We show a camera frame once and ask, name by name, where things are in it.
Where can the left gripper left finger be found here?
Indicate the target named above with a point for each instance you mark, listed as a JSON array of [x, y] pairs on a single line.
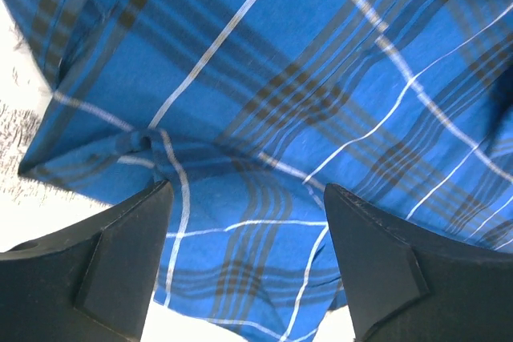
[[91, 281]]

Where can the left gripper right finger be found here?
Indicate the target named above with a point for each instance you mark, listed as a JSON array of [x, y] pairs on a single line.
[[405, 283]]

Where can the blue plaid long sleeve shirt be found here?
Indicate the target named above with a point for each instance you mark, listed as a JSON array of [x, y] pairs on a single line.
[[249, 108]]

